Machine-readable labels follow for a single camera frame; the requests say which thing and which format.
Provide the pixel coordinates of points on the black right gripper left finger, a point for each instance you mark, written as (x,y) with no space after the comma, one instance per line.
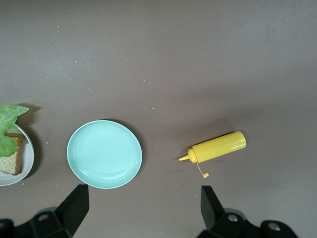
(62,220)

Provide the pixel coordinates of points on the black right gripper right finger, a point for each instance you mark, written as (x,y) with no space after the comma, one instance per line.
(223,225)

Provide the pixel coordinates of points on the brown bread slice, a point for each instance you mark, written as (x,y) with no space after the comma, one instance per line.
(12,163)

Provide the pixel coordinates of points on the yellow mustard squeeze bottle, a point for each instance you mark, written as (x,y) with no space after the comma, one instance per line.
(218,147)

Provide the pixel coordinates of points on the green lettuce leaf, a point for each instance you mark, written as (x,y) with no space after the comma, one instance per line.
(6,119)

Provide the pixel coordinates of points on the beige plate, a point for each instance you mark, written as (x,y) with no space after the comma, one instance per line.
(27,153)

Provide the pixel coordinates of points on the mint green plate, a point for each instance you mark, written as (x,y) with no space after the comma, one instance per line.
(104,153)

